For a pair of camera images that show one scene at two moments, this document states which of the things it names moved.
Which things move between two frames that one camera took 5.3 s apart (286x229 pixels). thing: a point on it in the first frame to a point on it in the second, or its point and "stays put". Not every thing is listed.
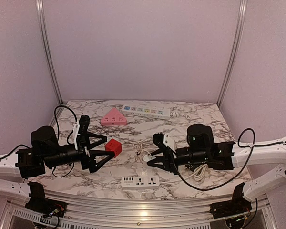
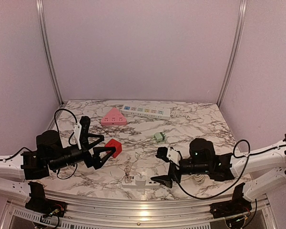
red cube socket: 113,145 stays put
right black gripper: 168,160 to 166,180
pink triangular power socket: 114,117 stays put
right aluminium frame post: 243,6 stays put
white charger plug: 148,158 to 140,180
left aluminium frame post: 41,15 stays put
